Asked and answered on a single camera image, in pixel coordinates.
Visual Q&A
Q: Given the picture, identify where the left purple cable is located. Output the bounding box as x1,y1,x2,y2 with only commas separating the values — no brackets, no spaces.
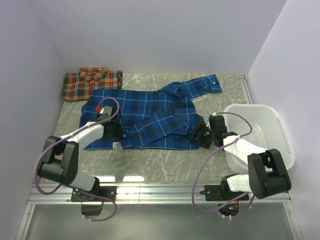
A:
33,97,121,222

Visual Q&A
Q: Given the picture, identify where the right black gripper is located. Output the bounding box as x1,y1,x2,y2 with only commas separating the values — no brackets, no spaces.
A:
186,120,216,150

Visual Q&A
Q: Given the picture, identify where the folded orange plaid shirt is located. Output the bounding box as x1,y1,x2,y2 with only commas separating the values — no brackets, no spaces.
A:
63,67,123,102

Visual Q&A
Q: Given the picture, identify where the white plastic basin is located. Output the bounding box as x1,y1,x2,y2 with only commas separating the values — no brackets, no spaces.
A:
223,103,296,174

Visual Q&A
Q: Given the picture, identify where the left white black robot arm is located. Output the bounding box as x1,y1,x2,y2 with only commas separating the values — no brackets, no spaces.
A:
34,106,121,201

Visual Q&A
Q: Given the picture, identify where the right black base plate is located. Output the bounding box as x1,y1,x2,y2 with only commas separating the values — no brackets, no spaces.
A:
199,184,244,202

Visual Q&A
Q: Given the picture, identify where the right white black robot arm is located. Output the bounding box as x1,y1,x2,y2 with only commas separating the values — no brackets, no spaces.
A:
190,114,292,201

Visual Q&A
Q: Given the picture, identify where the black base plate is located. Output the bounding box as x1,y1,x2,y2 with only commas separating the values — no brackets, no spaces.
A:
199,184,244,202
71,186,117,203

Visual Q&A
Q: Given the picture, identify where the blue plaid long sleeve shirt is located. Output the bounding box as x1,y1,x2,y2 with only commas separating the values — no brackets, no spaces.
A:
79,74,222,150

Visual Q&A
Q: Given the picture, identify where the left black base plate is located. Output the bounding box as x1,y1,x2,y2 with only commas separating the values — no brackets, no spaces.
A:
71,186,117,203

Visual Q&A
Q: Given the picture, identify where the purple cable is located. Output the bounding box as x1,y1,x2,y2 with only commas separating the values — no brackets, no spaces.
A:
33,97,121,222
191,111,256,221

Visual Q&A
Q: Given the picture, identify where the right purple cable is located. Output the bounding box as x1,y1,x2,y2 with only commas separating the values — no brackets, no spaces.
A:
191,111,256,221

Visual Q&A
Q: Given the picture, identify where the aluminium mounting rail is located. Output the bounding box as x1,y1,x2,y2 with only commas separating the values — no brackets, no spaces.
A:
27,182,292,205

